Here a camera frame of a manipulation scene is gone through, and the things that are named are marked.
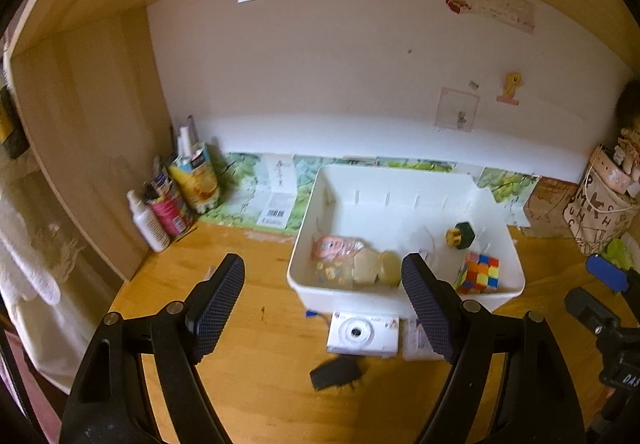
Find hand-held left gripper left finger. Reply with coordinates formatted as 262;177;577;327
60;253;246;444

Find white spray bottle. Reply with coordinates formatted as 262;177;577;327
177;115;202;160

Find green leaf-print mat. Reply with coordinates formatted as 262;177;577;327
200;151;542;231

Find white plastic storage bin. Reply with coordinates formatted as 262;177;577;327
286;164;526;314

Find colourful puzzle cube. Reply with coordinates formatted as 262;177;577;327
453;251;501;295

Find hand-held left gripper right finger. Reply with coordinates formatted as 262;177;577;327
401;253;586;444

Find white compact camera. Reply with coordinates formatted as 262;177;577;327
326;313;401;360

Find clear box with label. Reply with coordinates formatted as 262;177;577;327
402;318;436;362

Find round beige tin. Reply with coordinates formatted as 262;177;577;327
377;250;404;287

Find pink square paper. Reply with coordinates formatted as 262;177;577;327
434;87;480;130

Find clear case with stickers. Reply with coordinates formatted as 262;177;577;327
312;257;356;287

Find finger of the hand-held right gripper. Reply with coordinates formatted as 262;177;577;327
586;254;629;294
565;288;621;332

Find beige printed bag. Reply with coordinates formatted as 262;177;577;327
564;144;640;256

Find green and gold bottle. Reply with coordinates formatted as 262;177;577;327
446;221;475;249

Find white plastic bottle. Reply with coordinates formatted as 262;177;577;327
127;190;171;253

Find black power adapter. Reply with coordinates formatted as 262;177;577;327
309;356;365;392

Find pink shell-shaped dish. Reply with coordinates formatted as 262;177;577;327
311;235;366;262

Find white hanging cloth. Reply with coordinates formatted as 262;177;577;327
0;163;117;395

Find pink-labelled bottle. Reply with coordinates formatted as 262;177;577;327
144;173;194;236

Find yellow wall sticker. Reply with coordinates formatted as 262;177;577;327
496;71;529;104

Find wooden shelf frame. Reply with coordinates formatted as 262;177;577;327
2;0;640;282

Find green tissue pack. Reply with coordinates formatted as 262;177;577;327
602;238;640;271

